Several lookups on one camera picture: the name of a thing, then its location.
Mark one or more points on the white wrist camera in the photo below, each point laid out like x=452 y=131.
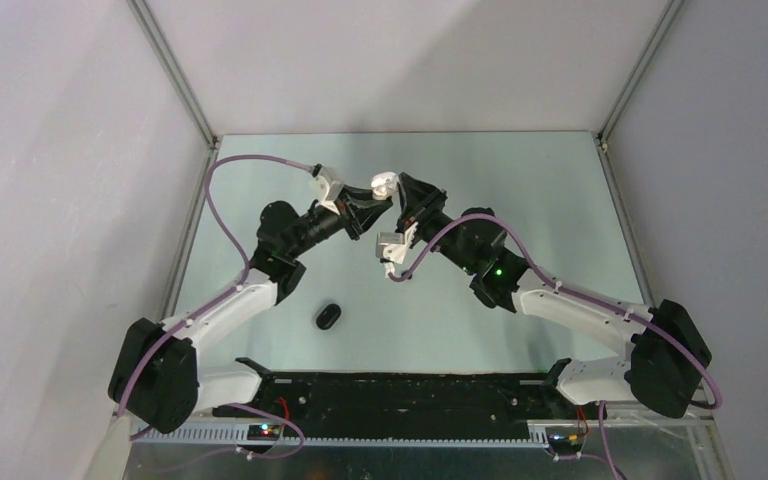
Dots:
x=391 y=248
x=326 y=185

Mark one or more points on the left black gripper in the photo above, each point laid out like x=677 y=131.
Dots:
x=358 y=209

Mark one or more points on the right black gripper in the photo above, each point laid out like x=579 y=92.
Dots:
x=419 y=202

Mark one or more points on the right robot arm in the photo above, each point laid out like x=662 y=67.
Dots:
x=659 y=358

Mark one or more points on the white earbud charging case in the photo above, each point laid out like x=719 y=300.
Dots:
x=384 y=185

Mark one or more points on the black charging case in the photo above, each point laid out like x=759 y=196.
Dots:
x=328 y=316

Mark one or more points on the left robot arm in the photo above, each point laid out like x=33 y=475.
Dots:
x=160 y=375

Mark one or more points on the aluminium frame rail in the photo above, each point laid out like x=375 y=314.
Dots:
x=655 y=399

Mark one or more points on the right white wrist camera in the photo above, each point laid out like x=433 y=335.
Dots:
x=391 y=248

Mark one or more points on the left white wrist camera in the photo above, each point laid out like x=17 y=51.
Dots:
x=326 y=185

